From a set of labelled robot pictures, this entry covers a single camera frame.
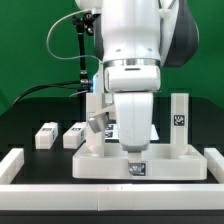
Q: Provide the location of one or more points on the white right fence rail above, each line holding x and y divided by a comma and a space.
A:
215, 163

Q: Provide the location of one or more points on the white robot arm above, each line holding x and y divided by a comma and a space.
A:
133, 40

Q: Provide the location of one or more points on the white front fence rail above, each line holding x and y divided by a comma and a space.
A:
116, 197

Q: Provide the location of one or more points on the white fence rail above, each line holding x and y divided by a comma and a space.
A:
215, 163
116, 197
11, 165

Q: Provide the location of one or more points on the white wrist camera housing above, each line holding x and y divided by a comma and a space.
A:
132, 78

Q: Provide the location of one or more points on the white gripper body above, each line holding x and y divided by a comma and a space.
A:
134, 118

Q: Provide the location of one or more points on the white desk top tray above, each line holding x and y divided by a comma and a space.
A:
159, 162

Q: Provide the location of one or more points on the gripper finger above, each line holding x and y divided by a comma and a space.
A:
97, 122
134, 163

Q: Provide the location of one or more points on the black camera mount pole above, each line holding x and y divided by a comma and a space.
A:
83, 25

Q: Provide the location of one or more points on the white left fence rail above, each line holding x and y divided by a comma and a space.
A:
11, 165

